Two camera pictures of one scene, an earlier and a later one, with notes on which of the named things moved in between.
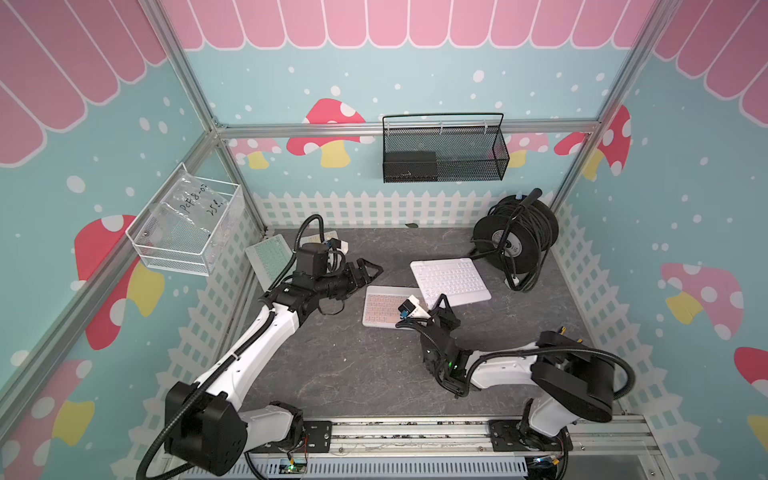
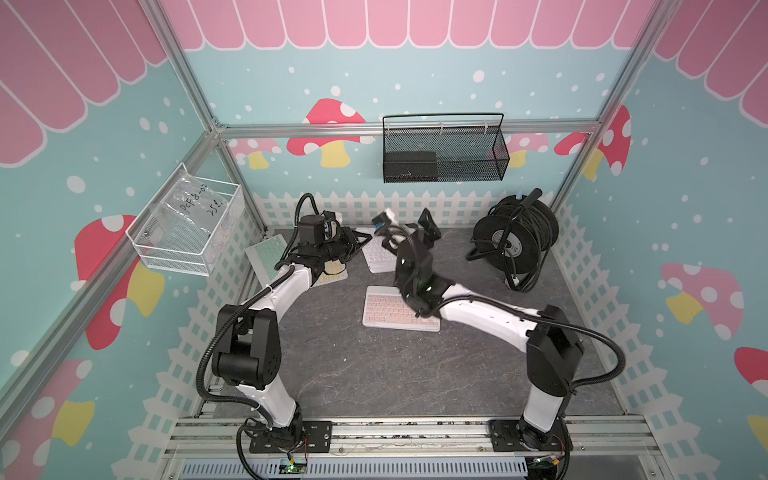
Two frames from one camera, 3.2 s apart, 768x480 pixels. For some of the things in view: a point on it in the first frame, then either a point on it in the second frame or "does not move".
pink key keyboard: [381, 304] does not move
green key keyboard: [269, 259] does not move
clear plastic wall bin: [189, 225] does not move
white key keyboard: [458, 279] → [379, 258]
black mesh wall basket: [444, 148] does not move
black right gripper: [445, 318] → [435, 231]
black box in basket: [410, 166] does not move
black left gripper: [363, 279] → [350, 241]
